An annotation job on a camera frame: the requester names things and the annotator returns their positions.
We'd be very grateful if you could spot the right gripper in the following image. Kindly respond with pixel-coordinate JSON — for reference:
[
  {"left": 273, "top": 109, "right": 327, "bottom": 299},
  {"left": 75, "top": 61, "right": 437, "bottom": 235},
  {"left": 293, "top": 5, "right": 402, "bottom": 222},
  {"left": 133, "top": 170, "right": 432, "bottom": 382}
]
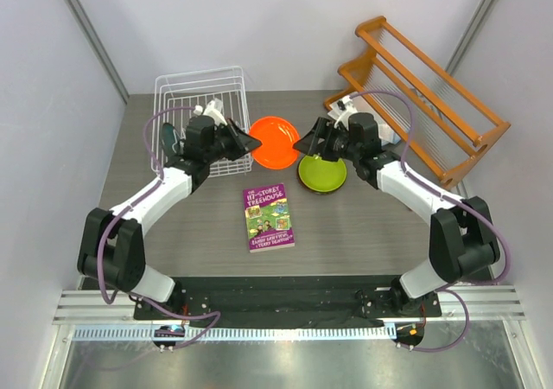
[{"left": 294, "top": 117, "right": 361, "bottom": 163}]

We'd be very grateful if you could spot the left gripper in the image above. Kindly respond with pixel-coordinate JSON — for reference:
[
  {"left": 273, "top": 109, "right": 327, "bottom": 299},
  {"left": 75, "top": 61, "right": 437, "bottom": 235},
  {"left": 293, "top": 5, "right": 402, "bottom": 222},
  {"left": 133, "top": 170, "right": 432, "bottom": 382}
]
[{"left": 204, "top": 118, "right": 260, "bottom": 164}]

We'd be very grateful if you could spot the red floral plate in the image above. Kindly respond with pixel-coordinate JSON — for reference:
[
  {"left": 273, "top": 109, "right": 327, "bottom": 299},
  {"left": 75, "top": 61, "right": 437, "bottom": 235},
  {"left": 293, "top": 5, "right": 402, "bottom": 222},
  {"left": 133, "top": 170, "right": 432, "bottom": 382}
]
[{"left": 296, "top": 164, "right": 346, "bottom": 195}]

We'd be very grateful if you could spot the lime green plate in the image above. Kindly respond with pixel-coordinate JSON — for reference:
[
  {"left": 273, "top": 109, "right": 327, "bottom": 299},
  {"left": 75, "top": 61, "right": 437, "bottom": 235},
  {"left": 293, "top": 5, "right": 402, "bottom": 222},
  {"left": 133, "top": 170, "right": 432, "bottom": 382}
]
[{"left": 299, "top": 156, "right": 347, "bottom": 192}]

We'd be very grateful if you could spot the orange plate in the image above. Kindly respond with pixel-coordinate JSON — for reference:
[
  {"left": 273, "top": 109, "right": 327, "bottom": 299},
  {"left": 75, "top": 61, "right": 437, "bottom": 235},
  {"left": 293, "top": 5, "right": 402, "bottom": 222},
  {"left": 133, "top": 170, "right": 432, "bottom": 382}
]
[{"left": 249, "top": 116, "right": 300, "bottom": 170}]

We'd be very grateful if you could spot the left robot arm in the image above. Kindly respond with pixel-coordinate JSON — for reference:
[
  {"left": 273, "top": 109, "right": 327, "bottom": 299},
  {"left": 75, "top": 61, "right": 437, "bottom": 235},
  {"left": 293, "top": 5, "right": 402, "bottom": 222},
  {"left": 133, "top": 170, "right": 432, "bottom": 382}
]
[{"left": 77, "top": 114, "right": 262, "bottom": 319}]

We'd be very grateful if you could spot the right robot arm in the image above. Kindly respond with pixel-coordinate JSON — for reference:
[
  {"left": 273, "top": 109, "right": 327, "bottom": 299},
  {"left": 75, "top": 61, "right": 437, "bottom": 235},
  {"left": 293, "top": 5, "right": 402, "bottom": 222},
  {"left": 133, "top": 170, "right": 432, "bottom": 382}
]
[{"left": 293, "top": 113, "right": 500, "bottom": 316}]

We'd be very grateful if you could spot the orange wooden rack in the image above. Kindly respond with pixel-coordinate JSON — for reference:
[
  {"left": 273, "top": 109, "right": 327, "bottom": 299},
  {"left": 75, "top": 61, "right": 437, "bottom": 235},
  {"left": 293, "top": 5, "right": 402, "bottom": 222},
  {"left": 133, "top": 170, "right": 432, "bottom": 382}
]
[{"left": 323, "top": 16, "right": 511, "bottom": 190}]

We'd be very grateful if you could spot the white paper packet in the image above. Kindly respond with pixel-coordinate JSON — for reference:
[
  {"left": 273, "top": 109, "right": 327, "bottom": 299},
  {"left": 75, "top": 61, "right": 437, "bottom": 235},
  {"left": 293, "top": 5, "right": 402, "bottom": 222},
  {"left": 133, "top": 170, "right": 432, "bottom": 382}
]
[{"left": 346, "top": 92, "right": 400, "bottom": 146}]

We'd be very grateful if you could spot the dark plate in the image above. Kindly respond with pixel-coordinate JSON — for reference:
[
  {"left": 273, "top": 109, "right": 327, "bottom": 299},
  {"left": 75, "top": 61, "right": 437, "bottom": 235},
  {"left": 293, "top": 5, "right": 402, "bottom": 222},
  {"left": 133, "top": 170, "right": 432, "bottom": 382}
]
[{"left": 160, "top": 123, "right": 183, "bottom": 158}]

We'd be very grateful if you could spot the purple treehouse book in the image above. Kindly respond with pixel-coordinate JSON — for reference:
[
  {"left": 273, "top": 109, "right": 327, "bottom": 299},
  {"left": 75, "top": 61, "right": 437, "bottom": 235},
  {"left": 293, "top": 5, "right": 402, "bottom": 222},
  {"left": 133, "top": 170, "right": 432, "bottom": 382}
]
[{"left": 243, "top": 183, "right": 296, "bottom": 253}]

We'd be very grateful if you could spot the perforated metal strip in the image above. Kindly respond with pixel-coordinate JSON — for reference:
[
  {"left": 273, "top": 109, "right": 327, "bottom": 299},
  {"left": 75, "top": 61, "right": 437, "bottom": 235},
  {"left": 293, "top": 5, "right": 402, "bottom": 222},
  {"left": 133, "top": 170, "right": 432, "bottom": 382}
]
[{"left": 73, "top": 323, "right": 397, "bottom": 342}]

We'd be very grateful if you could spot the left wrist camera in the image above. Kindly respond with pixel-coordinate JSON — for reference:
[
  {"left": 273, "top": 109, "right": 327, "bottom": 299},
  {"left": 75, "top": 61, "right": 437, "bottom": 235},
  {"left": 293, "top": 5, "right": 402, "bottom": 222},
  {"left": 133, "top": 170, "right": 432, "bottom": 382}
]
[{"left": 193, "top": 98, "right": 227, "bottom": 126}]

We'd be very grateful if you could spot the white wire dish rack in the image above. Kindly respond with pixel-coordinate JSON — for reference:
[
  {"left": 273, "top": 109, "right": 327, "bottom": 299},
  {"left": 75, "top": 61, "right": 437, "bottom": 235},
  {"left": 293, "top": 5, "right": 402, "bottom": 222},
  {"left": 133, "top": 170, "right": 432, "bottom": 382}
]
[{"left": 149, "top": 66, "right": 253, "bottom": 177}]

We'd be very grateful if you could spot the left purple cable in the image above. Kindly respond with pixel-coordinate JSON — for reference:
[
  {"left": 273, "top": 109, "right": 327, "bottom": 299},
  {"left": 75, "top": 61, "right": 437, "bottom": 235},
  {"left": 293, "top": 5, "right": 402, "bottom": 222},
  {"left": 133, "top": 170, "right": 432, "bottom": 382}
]
[{"left": 98, "top": 105, "right": 222, "bottom": 371}]

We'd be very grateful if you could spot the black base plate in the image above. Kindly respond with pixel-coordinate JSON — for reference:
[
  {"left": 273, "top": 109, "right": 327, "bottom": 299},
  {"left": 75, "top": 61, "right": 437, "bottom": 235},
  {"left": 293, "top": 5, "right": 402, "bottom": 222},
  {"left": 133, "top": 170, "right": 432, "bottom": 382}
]
[{"left": 133, "top": 275, "right": 446, "bottom": 329}]

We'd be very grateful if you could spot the aluminium rail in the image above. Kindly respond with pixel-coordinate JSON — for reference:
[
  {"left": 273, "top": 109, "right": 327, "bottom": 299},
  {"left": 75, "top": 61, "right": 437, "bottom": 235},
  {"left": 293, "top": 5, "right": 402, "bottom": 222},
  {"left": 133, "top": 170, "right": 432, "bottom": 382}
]
[{"left": 53, "top": 284, "right": 526, "bottom": 325}]

